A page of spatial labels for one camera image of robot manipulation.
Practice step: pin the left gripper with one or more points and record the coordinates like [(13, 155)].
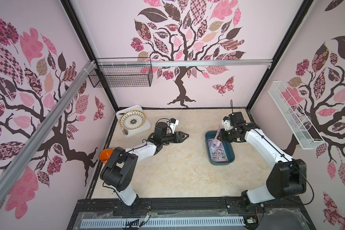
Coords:
[(178, 140)]

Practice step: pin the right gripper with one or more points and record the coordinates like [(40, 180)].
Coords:
[(223, 135)]

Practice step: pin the teal plastic storage box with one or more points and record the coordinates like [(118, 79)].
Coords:
[(227, 146)]

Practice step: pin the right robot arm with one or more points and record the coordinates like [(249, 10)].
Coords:
[(288, 175)]

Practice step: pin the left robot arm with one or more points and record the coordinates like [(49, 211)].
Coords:
[(118, 171)]

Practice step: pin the white square tray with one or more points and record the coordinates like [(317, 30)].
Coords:
[(141, 129)]

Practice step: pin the patterned ceramic plate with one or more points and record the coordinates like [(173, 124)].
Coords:
[(132, 120)]

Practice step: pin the orange mug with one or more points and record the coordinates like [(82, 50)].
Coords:
[(105, 155)]

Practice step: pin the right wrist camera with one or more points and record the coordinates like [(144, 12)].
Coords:
[(226, 123)]

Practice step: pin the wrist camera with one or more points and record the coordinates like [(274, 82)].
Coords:
[(173, 123), (226, 123)]

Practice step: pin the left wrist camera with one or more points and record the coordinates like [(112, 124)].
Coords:
[(173, 123)]

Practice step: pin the white wire basket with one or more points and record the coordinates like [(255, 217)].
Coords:
[(304, 131)]

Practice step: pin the aluminium rail back wall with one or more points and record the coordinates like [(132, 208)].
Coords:
[(202, 63)]

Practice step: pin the aluminium rail wall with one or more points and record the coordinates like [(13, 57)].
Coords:
[(19, 163), (202, 63)]

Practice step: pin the black wire basket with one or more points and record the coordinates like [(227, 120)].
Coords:
[(122, 72)]

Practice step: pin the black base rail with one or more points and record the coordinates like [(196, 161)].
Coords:
[(270, 215)]

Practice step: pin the white slotted cable duct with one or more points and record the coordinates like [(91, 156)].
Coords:
[(120, 223)]

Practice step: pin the aluminium rail left wall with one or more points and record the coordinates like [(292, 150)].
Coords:
[(19, 163)]

